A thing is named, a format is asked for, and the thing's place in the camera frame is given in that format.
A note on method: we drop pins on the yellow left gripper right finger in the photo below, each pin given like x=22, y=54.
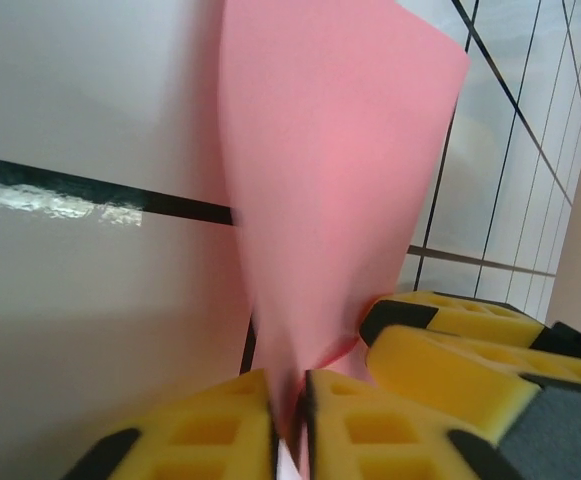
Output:
x=330, y=450

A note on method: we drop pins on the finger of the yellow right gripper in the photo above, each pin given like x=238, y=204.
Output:
x=420, y=370
x=470, y=317

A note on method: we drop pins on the pink paper sheet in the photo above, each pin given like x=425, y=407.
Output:
x=330, y=150

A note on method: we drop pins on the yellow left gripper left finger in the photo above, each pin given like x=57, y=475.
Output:
x=257, y=450

